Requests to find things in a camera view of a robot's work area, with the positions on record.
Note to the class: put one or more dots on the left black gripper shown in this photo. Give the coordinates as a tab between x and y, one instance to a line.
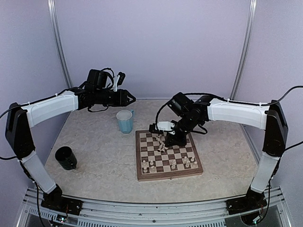
122	100

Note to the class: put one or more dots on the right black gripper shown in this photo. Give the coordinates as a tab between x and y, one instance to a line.
173	141

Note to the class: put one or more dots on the white chess king piece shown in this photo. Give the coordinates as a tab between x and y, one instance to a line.
173	165

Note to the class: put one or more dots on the wooden chess board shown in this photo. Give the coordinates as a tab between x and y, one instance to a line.
146	149

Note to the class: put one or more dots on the white chess rook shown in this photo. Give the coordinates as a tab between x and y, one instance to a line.
152	169

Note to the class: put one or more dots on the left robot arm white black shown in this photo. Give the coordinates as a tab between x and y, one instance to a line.
102	87

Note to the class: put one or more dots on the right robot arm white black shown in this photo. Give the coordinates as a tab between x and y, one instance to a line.
266	117

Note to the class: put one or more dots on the white chess piece pile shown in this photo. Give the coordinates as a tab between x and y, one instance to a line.
161	147

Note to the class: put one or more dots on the light blue mug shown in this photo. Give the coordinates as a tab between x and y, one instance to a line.
125	120

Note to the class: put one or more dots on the black ribbed cup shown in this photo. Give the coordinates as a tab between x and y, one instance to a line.
66	158

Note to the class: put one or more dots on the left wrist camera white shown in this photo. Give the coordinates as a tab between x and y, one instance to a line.
118	80

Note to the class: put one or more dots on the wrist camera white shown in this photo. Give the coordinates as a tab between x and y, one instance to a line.
161	127
118	80

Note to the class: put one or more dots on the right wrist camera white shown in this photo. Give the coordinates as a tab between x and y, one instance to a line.
161	127

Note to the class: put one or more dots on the left aluminium corner post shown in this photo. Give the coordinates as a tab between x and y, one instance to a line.
58	42

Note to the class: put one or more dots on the aluminium corner post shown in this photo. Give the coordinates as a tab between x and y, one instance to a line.
245	48
58	42

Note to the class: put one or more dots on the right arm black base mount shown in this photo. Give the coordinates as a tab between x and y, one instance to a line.
243	204

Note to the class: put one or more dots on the aluminium front rail frame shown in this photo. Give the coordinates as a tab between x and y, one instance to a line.
99	213

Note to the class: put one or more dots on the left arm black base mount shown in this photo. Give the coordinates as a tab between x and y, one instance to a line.
64	205

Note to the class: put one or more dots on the right aluminium corner post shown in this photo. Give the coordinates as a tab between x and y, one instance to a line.
245	48

